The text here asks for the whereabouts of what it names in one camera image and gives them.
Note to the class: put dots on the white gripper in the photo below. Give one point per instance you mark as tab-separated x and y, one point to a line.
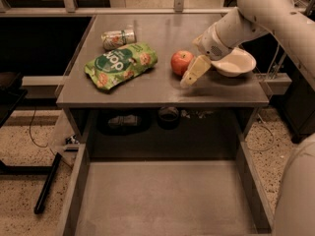
210	45

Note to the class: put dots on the red apple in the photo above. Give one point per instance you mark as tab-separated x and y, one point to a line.
180	61

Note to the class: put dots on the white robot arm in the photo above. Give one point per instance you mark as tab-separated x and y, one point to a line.
295	209

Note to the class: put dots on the open grey top drawer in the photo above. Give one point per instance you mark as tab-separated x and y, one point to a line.
156	189

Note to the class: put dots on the white bowl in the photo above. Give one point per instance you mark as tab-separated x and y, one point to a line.
236	63

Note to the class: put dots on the dark round cup under table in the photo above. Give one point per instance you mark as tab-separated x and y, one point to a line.
168	118

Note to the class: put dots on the grey cabinet table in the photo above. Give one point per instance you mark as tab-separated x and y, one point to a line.
166	34

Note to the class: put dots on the green chip bag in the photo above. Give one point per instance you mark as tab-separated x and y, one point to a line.
120	65

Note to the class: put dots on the green and white soda can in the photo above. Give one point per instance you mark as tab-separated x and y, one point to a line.
117	38

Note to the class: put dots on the dark tray under table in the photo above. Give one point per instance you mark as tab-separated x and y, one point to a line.
123	123

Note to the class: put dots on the black table leg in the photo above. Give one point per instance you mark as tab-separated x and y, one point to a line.
39	207

